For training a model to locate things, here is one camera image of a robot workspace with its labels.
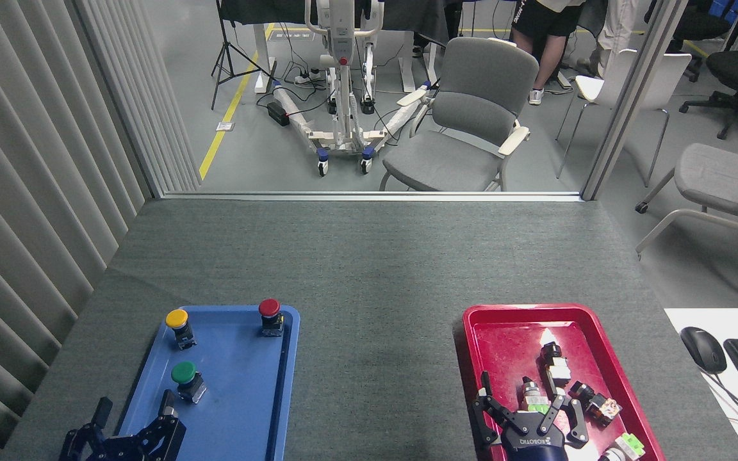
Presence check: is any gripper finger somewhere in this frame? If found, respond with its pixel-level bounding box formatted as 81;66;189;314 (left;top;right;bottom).
58;397;117;461
119;389;188;461

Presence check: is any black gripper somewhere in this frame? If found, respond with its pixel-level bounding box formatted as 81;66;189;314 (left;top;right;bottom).
471;371;591;461

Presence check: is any green push button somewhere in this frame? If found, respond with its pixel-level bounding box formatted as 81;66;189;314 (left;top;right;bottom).
171;361;208;405

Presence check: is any yellow push button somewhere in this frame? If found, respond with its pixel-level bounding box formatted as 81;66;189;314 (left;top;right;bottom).
165;309;197;351

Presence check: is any red push button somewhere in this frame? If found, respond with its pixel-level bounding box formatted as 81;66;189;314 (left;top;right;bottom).
258;298;284;338

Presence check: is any red plastic tray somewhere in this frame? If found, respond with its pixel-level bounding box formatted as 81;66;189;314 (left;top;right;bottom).
462;303;667;461

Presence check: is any blue plastic tray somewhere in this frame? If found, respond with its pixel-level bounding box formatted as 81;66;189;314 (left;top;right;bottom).
115;305;300;461

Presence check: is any black computer mouse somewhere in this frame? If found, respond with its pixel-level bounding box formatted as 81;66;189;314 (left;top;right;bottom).
680;327;728;375

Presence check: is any beige ribbed partition panel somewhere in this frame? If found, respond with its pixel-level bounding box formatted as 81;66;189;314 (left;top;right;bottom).
0;0;202;461

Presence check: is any grey padded armchair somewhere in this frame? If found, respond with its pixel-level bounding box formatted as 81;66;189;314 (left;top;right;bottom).
379;36;540;192

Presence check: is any white plastic chair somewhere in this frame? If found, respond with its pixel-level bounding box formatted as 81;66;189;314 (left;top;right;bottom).
555;49;693;188

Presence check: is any black tripod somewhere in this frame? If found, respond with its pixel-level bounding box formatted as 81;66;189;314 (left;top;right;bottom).
210;0;277;111

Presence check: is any white stand on wheels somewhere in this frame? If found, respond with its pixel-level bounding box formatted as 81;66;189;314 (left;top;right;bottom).
272;0;435;177

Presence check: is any person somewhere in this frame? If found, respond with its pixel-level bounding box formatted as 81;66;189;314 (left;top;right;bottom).
511;0;586;106
592;0;640;79

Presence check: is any silver switch with green block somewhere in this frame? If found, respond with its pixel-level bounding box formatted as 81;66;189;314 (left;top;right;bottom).
521;376;552;415

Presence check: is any black white selector switch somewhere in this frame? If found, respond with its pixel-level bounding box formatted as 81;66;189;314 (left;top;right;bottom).
539;342;572;389

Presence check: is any black switch with orange block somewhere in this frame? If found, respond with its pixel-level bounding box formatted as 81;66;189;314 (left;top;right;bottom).
568;381;623;427

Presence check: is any white green switch block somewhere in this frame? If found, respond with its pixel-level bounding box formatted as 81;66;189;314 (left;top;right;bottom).
599;433;646;461

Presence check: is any grey chair with white frame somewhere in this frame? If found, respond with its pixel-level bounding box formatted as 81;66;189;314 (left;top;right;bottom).
634;142;738;307

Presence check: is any silver post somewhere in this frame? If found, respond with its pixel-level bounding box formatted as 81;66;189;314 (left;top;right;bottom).
580;0;691;202

